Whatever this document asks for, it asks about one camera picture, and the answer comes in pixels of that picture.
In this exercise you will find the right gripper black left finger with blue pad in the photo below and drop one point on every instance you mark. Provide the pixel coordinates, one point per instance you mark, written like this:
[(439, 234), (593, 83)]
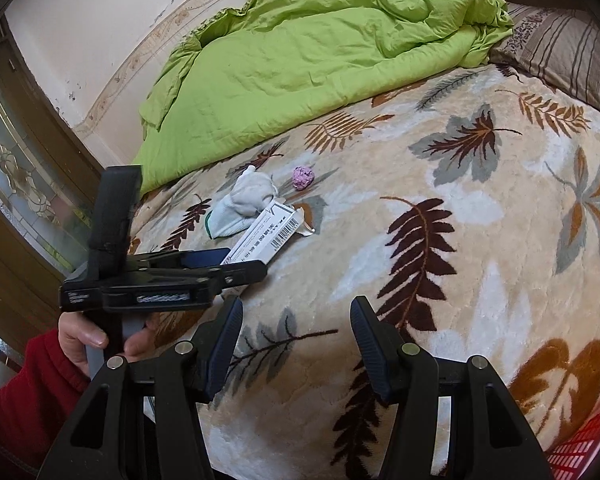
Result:
[(139, 420)]

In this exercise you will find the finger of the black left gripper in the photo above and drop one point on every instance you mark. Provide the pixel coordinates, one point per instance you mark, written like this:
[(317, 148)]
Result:
[(232, 275), (175, 259)]

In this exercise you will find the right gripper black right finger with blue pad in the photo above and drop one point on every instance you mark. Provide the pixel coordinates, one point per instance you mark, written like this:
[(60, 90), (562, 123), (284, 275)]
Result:
[(489, 438)]

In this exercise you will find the white long medicine box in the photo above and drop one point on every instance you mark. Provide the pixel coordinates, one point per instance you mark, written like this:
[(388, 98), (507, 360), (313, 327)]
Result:
[(269, 233)]

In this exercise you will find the purple paper ball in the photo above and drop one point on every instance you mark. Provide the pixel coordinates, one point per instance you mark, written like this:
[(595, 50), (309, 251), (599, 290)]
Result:
[(302, 177)]

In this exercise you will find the red sleeve forearm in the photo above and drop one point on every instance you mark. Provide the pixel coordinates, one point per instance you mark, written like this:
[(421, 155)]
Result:
[(35, 404)]

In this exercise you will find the left hand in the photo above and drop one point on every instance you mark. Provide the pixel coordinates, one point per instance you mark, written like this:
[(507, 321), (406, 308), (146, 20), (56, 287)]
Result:
[(76, 334)]

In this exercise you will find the red plastic mesh basket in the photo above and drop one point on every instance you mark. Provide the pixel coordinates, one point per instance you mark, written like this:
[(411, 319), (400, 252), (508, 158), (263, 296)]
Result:
[(579, 456)]

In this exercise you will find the glass panel wooden door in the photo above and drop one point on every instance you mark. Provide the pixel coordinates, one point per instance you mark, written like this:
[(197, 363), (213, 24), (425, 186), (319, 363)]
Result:
[(48, 184)]

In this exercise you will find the leaf pattern fleece blanket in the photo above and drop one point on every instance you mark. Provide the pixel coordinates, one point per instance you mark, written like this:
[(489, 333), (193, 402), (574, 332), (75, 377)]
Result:
[(465, 208)]

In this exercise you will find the green quilt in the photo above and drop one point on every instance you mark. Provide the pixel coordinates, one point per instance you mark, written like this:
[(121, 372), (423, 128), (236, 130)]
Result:
[(252, 72)]

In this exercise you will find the striped beige pillow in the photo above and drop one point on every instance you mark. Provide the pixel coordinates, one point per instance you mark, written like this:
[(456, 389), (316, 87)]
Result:
[(561, 47)]

